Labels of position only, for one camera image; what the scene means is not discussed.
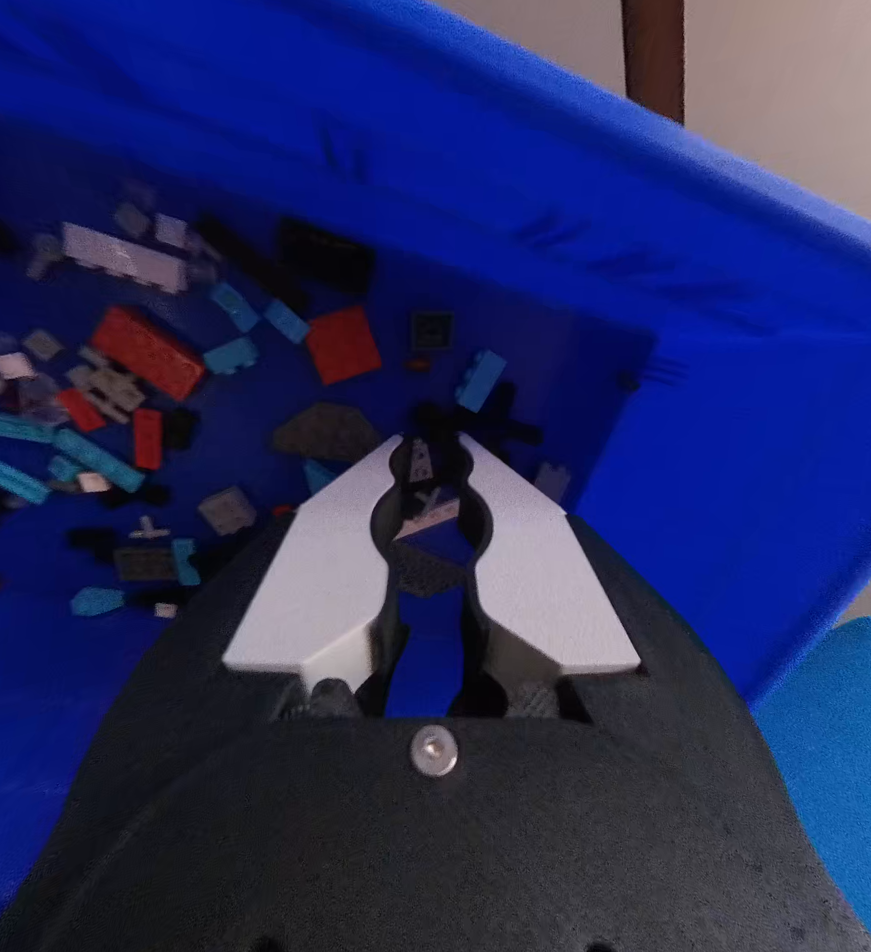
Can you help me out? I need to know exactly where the light blue felt bag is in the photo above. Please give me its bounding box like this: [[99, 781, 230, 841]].
[[751, 616, 871, 952]]

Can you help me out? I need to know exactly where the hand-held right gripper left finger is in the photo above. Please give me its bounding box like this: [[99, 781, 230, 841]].
[[222, 433, 410, 698]]

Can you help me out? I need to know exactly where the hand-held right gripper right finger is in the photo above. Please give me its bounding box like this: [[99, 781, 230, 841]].
[[446, 431, 642, 696]]

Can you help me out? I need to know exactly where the pile of toy bricks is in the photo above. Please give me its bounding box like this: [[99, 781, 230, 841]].
[[0, 178, 574, 620]]

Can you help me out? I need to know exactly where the dark brown post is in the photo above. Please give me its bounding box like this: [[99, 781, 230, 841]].
[[621, 0, 686, 124]]

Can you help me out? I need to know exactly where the blue plastic bin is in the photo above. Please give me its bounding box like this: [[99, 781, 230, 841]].
[[0, 0, 871, 923]]

